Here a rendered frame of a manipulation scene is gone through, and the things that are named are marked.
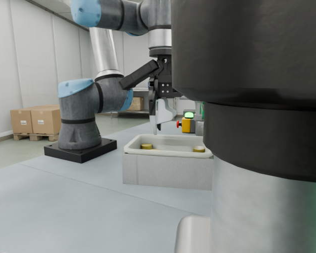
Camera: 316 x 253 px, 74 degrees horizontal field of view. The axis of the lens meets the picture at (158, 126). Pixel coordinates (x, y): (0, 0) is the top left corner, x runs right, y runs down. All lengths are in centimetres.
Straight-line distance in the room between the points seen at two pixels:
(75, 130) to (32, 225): 38
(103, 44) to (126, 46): 624
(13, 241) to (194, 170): 36
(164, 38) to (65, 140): 47
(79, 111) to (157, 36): 37
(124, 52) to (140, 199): 672
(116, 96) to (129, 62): 623
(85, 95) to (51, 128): 345
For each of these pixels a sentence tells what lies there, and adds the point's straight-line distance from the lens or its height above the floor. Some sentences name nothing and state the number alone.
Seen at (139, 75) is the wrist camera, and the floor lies 102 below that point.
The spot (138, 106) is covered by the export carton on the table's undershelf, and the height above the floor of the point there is 38.
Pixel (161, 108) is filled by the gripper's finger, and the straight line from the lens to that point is 53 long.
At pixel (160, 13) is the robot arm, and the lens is 54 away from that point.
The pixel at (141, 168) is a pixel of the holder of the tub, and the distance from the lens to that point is 52.
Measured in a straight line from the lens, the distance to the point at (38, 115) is 426.
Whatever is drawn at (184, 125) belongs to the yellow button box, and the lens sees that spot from 108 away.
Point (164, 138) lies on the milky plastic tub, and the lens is 65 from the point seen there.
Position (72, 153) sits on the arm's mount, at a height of 78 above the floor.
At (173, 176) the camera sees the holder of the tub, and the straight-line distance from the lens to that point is 52.
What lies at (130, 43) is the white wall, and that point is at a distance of 707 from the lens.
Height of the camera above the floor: 99
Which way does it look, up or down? 11 degrees down
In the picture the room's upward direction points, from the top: straight up
